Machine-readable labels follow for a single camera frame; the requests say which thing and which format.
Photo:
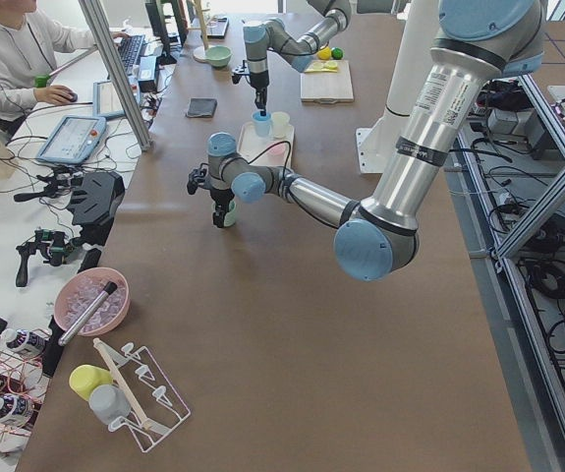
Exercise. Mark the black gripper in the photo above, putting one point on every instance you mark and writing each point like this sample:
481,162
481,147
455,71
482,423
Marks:
220,198
258,81

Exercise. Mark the green plastic cup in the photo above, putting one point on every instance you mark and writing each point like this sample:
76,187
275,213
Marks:
230,215

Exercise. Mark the blue plastic cup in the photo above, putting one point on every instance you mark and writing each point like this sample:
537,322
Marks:
262,123

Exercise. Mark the cream yellow plastic cup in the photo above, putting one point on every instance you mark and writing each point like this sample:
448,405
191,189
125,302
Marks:
280,122

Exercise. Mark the pink plastic cup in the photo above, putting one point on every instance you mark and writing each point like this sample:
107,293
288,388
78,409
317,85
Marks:
278,148

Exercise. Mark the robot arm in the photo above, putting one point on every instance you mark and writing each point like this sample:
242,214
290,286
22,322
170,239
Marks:
271,35
476,42

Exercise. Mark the cream rabbit tray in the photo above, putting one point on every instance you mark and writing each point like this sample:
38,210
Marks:
249,146

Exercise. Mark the green bowl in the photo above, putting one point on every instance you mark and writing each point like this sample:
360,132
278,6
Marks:
218,56

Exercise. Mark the grey folded cloth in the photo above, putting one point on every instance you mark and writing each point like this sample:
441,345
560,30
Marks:
201,107

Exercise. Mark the wooden cutting board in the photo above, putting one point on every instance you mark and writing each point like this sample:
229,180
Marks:
327,88

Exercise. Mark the wooden cup stand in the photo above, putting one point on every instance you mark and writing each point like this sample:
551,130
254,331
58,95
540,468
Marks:
200,52

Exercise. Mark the lower whole lemon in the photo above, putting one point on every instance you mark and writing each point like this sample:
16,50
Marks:
324,53

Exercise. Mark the yellow plastic knife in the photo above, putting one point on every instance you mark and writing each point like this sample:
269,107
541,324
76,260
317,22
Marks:
321,71

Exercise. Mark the lower lemon half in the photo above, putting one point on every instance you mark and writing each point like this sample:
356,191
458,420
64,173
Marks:
331,66

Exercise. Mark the green lime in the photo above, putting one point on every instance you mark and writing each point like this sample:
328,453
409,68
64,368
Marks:
337,53

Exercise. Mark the black keyboard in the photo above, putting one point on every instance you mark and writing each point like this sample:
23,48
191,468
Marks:
130,49

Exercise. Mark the far teach pendant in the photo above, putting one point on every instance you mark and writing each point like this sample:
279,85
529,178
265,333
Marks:
105,101

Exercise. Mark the teach pendant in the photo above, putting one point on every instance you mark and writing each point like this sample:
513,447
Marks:
105,101
73,140

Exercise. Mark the near teach pendant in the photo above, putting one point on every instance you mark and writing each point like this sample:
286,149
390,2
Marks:
73,140

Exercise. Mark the yellow cup on rack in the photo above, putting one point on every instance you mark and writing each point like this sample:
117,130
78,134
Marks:
84,379

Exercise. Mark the grey cup on rack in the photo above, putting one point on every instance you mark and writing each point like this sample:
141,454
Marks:
108,402

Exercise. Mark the seated person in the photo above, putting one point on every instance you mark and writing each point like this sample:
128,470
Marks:
29,40

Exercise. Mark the metal ice scoop handle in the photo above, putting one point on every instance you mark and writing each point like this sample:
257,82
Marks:
89,312

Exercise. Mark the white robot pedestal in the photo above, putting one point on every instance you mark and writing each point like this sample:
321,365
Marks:
413,62

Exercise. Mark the aluminium frame post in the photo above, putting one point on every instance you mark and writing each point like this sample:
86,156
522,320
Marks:
97,22

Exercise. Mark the white wire cup rack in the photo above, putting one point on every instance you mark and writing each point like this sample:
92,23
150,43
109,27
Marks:
157,407

